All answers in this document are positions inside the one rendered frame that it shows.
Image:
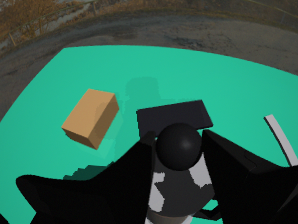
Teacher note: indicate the tan rectangular block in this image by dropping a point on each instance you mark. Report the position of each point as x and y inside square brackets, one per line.
[89, 121]

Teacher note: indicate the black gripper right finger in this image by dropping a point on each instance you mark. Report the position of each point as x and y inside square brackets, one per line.
[249, 189]

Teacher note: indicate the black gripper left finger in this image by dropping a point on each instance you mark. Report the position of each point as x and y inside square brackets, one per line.
[117, 195]

